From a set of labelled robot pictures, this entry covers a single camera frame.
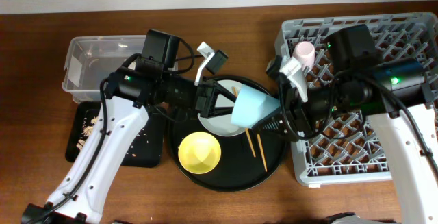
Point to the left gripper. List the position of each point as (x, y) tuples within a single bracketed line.
[(206, 97)]

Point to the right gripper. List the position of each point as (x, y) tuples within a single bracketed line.
[(294, 105)]

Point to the wooden chopstick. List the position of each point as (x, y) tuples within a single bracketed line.
[(262, 152), (234, 90)]

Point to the grey plate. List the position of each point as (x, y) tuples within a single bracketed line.
[(221, 125)]

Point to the blue cup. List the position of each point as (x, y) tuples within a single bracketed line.
[(251, 106)]

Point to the yellow bowl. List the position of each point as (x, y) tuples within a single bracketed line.
[(199, 153)]

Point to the pink cup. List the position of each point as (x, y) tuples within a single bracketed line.
[(304, 52)]

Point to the food scraps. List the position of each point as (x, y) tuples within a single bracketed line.
[(140, 142)]

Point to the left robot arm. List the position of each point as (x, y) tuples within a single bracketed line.
[(128, 96)]

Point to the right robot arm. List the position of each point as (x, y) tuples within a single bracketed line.
[(395, 98)]

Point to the grey dishwasher rack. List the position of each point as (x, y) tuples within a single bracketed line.
[(353, 153)]

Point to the round black tray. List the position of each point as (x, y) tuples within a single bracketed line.
[(237, 169)]

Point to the black rectangular tray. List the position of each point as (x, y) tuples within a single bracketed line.
[(145, 150)]

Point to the clear plastic bin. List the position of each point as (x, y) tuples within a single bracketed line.
[(90, 59)]

